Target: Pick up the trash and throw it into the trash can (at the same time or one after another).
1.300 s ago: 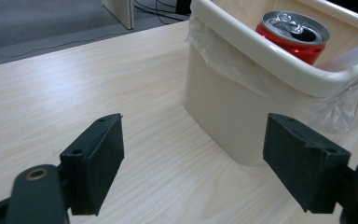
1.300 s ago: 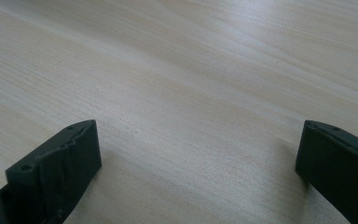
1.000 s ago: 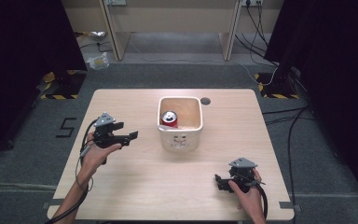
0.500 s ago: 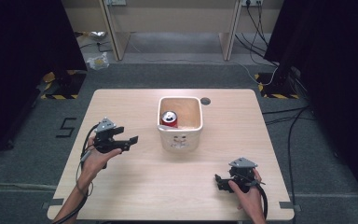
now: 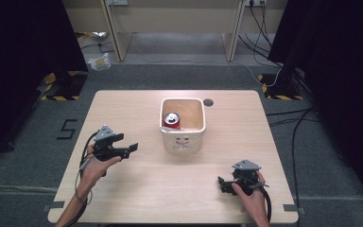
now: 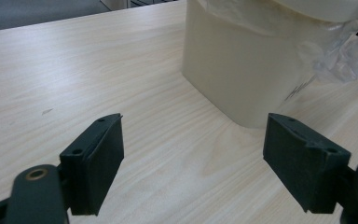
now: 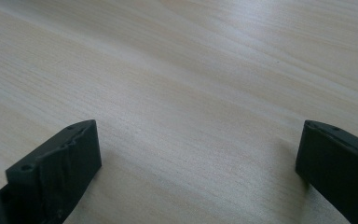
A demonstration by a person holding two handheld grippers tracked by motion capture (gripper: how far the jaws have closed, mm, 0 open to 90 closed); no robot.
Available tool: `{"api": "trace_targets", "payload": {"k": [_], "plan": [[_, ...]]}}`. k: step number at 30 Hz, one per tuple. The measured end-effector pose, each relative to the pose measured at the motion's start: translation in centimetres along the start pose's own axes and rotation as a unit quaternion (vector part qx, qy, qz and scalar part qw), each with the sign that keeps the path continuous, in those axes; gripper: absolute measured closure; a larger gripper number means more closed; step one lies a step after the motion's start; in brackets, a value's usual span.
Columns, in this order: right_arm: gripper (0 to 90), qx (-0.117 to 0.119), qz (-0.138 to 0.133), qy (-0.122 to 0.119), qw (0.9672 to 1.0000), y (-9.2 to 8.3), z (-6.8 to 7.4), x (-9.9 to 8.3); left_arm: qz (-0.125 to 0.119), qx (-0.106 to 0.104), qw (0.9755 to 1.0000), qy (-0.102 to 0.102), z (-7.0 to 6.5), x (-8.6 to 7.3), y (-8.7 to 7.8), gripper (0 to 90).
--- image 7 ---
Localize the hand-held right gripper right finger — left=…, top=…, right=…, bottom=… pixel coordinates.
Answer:
left=295, top=119, right=358, bottom=224

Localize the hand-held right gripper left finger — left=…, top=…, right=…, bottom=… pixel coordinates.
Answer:
left=0, top=119, right=103, bottom=224

